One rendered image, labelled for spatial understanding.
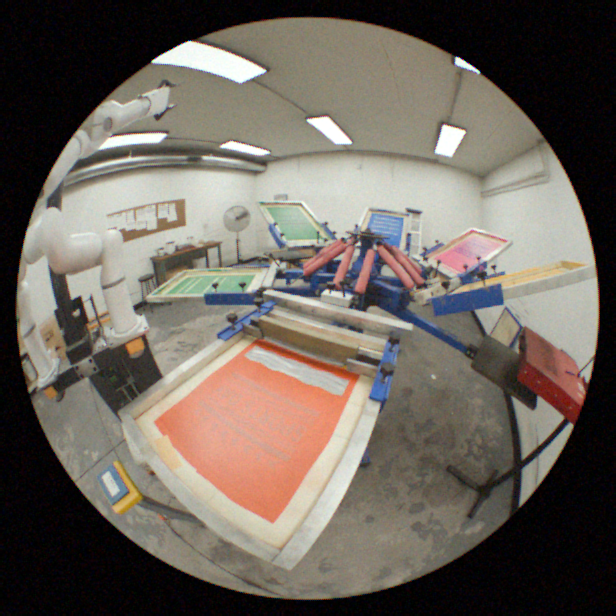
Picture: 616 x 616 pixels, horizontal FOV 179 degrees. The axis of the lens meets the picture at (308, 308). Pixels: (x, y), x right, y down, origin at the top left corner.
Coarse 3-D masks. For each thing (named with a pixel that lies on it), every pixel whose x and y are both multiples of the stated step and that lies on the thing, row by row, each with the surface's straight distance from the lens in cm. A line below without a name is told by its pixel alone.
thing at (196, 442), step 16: (240, 352) 75; (288, 352) 73; (224, 368) 70; (240, 368) 69; (256, 368) 68; (208, 384) 66; (272, 384) 62; (192, 400) 64; (160, 416) 65; (176, 416) 62; (192, 416) 60; (160, 432) 61; (176, 432) 59; (192, 432) 57; (208, 432) 56; (176, 448) 57; (192, 448) 55; (208, 448) 54; (192, 464) 53
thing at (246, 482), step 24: (312, 360) 70; (288, 384) 62; (336, 408) 57; (312, 432) 52; (216, 456) 52; (240, 456) 51; (312, 456) 49; (216, 480) 50; (240, 480) 49; (264, 480) 48; (288, 480) 47; (240, 504) 48; (264, 504) 47
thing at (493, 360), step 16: (384, 304) 130; (416, 320) 120; (448, 336) 114; (464, 352) 114; (480, 352) 108; (496, 352) 118; (512, 352) 130; (480, 368) 96; (496, 368) 104; (512, 368) 114; (496, 384) 97; (512, 384) 103; (528, 400) 104
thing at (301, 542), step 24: (240, 336) 81; (336, 336) 80; (360, 336) 78; (192, 360) 71; (168, 384) 67; (144, 408) 67; (360, 432) 50; (144, 456) 56; (360, 456) 47; (168, 480) 51; (336, 480) 44; (192, 504) 47; (336, 504) 43; (216, 528) 45; (240, 528) 47; (312, 528) 43; (264, 552) 44; (288, 552) 43
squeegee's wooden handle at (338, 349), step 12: (264, 324) 73; (276, 324) 69; (288, 324) 69; (264, 336) 76; (276, 336) 72; (288, 336) 69; (300, 336) 66; (312, 336) 64; (324, 336) 63; (312, 348) 66; (324, 348) 64; (336, 348) 62; (348, 348) 61
